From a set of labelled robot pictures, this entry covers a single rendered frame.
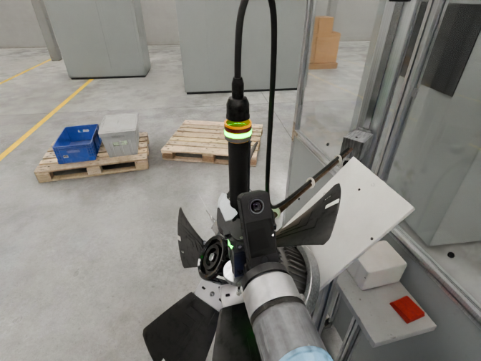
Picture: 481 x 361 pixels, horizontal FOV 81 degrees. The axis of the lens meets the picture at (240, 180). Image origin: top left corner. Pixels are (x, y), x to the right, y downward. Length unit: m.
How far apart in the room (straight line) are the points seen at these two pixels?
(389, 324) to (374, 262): 0.20
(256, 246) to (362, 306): 0.81
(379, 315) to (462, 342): 0.25
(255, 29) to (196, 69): 1.36
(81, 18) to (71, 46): 0.68
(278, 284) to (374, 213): 0.49
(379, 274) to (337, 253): 0.36
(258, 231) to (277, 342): 0.15
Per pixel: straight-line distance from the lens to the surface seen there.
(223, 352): 0.68
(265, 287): 0.39
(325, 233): 0.53
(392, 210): 0.82
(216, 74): 6.12
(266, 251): 0.43
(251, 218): 0.41
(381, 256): 1.21
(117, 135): 3.53
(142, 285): 2.33
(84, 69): 8.13
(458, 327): 1.25
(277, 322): 0.37
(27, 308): 2.56
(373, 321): 1.17
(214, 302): 0.84
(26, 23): 14.05
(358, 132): 1.08
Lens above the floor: 1.80
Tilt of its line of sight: 34 degrees down
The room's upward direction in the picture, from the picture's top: straight up
